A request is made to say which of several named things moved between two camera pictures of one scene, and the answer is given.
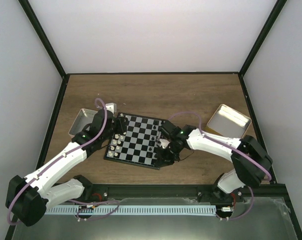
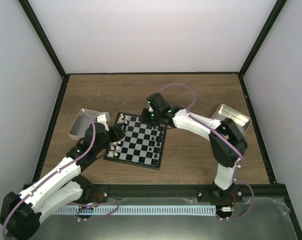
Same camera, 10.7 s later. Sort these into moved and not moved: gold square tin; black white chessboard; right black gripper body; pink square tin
Moved: right black gripper body
Not moved: black white chessboard; gold square tin; pink square tin
